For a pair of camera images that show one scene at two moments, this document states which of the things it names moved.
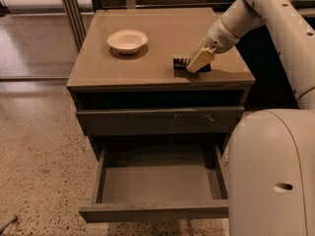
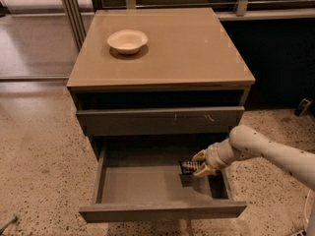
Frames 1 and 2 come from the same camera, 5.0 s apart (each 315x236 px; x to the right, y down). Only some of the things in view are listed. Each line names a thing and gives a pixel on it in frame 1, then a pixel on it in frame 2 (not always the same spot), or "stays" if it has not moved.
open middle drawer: (158, 181) stays
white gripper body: (220, 37) to (213, 159)
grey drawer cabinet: (136, 105) stays
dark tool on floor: (9, 223) stays
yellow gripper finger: (200, 60) to (204, 170)
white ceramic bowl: (127, 41) stays
